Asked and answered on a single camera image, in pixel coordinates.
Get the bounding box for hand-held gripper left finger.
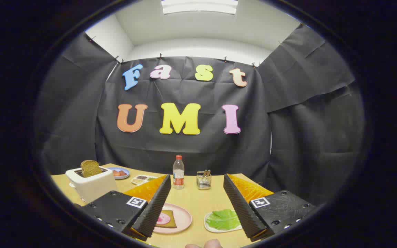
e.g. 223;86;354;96
78;174;172;241

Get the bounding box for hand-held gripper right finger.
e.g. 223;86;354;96
223;174;318;242

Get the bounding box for green lettuce leaf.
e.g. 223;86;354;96
206;209;241;230

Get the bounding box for round-topped brown bread slice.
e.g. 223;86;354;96
81;160;103;178

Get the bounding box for square brown bread slice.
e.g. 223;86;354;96
157;209;177;228

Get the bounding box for white divided grain tray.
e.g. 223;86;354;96
131;175;158;186

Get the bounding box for round pink plate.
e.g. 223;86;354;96
154;203;193;235

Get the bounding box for clear plastic water bottle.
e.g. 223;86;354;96
173;155;185;190

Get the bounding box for white square plate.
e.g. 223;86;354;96
204;210;243;233

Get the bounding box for metal mesh utensil holder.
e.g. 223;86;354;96
196;171;212;190

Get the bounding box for small blue plate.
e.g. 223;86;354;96
108;167;130;180

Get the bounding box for black backdrop cloth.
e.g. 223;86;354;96
35;24;366;207

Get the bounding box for white toaster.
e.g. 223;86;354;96
65;166;118;204

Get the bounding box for ceiling light panel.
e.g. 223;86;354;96
161;0;239;15

